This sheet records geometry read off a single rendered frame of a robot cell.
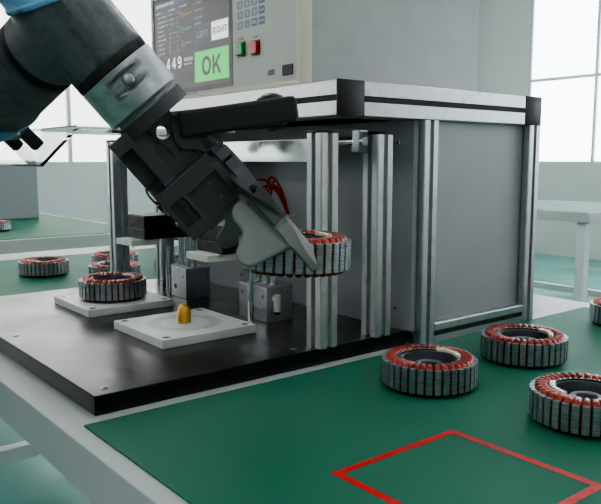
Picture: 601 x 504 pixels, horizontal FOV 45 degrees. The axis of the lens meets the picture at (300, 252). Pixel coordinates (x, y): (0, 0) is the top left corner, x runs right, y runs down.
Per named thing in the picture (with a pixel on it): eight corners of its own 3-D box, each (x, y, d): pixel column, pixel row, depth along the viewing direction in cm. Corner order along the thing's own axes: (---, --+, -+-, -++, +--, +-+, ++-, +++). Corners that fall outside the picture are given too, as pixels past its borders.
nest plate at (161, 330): (162, 349, 94) (162, 340, 93) (113, 328, 105) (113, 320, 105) (256, 332, 103) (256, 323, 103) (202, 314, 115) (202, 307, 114)
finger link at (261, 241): (277, 304, 65) (212, 234, 68) (325, 261, 66) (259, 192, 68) (273, 298, 62) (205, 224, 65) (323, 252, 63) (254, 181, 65)
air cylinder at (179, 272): (185, 299, 127) (185, 268, 127) (165, 293, 133) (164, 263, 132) (210, 296, 130) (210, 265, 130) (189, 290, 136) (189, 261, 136)
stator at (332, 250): (250, 280, 65) (251, 239, 65) (229, 262, 76) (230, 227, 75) (366, 278, 68) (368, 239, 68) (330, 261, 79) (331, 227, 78)
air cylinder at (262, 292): (266, 323, 109) (266, 287, 108) (238, 315, 114) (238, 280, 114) (292, 318, 112) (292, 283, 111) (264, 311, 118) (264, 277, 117)
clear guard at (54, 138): (40, 166, 101) (38, 123, 100) (-10, 165, 119) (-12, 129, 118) (235, 165, 121) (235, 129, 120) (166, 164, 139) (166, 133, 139)
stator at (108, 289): (94, 306, 115) (93, 283, 114) (69, 296, 124) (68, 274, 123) (158, 298, 122) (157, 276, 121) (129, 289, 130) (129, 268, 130)
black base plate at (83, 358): (94, 416, 75) (94, 395, 75) (-54, 314, 125) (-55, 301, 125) (404, 345, 104) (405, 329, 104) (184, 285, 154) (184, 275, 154)
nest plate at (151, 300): (88, 317, 112) (88, 310, 112) (54, 303, 124) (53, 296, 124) (174, 305, 122) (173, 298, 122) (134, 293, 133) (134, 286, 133)
